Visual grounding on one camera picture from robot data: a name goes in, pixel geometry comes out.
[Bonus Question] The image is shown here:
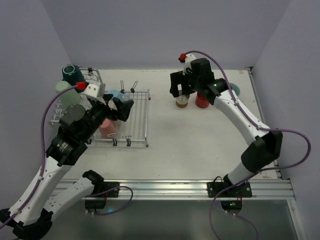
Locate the light green tumbler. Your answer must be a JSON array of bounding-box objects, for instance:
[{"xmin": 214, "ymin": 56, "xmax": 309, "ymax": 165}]
[{"xmin": 55, "ymin": 81, "xmax": 81, "ymax": 108}]

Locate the aluminium mounting rail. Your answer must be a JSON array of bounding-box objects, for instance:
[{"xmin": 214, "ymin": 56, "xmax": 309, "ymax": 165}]
[{"xmin": 105, "ymin": 179, "xmax": 295, "ymax": 201}]

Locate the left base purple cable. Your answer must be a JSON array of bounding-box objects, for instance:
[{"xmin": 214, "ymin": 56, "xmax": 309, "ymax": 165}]
[{"xmin": 87, "ymin": 182, "xmax": 135, "ymax": 216}]

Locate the left black controller box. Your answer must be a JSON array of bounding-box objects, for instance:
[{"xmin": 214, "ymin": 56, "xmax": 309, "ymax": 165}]
[{"xmin": 84, "ymin": 200, "xmax": 106, "ymax": 211}]

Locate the pink cup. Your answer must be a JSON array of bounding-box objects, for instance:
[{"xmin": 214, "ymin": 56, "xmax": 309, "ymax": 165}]
[{"xmin": 99, "ymin": 118, "xmax": 117, "ymax": 139}]

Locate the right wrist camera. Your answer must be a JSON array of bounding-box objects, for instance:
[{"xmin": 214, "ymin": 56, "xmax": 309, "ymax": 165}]
[{"xmin": 182, "ymin": 53, "xmax": 197, "ymax": 75}]

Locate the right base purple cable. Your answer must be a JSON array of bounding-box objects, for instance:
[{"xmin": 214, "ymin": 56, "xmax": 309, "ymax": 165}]
[{"xmin": 208, "ymin": 169, "xmax": 263, "ymax": 240}]

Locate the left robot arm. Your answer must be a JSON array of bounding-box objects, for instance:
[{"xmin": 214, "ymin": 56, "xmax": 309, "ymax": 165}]
[{"xmin": 0, "ymin": 97, "xmax": 134, "ymax": 240}]

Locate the metal wire dish rack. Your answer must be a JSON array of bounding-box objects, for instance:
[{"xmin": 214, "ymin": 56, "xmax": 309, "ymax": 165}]
[{"xmin": 48, "ymin": 67, "xmax": 151, "ymax": 147}]

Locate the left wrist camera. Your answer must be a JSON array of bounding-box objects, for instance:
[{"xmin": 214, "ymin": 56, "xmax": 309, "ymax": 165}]
[{"xmin": 83, "ymin": 82, "xmax": 106, "ymax": 105}]

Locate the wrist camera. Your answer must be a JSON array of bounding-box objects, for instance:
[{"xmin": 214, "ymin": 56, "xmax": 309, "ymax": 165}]
[
  {"xmin": 83, "ymin": 82, "xmax": 106, "ymax": 105},
  {"xmin": 182, "ymin": 53, "xmax": 197, "ymax": 75}
]

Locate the light blue mug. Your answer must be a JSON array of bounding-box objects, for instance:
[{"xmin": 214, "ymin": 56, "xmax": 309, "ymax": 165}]
[{"xmin": 105, "ymin": 89, "xmax": 131, "ymax": 102}]

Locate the pale green mug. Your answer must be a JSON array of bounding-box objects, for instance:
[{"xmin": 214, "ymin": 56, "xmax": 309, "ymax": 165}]
[{"xmin": 230, "ymin": 82, "xmax": 241, "ymax": 97}]

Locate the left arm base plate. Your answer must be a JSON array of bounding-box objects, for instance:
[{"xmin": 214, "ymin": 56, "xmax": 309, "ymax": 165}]
[{"xmin": 92, "ymin": 181, "xmax": 120, "ymax": 198}]

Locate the dark green mug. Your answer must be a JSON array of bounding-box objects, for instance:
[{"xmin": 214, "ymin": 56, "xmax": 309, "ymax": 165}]
[{"xmin": 62, "ymin": 64, "xmax": 84, "ymax": 86}]

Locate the right black controller box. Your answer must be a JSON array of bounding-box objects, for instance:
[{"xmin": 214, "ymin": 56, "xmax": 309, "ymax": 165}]
[{"xmin": 220, "ymin": 200, "xmax": 243, "ymax": 214}]

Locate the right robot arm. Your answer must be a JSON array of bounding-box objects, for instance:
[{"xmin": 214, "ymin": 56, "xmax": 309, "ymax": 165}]
[{"xmin": 169, "ymin": 53, "xmax": 283, "ymax": 187}]

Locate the red mug black handle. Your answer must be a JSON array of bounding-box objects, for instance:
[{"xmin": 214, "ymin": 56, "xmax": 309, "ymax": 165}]
[{"xmin": 195, "ymin": 92, "xmax": 210, "ymax": 109}]

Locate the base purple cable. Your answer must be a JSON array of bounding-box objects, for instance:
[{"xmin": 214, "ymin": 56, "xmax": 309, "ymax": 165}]
[
  {"xmin": 87, "ymin": 182, "xmax": 135, "ymax": 216},
  {"xmin": 208, "ymin": 169, "xmax": 263, "ymax": 240}
]

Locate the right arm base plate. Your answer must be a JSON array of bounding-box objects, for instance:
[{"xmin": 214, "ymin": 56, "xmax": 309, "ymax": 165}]
[{"xmin": 206, "ymin": 181, "xmax": 253, "ymax": 198}]

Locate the black controller box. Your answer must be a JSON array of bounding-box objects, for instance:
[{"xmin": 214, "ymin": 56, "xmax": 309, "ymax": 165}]
[
  {"xmin": 84, "ymin": 200, "xmax": 106, "ymax": 211},
  {"xmin": 220, "ymin": 200, "xmax": 243, "ymax": 214}
]

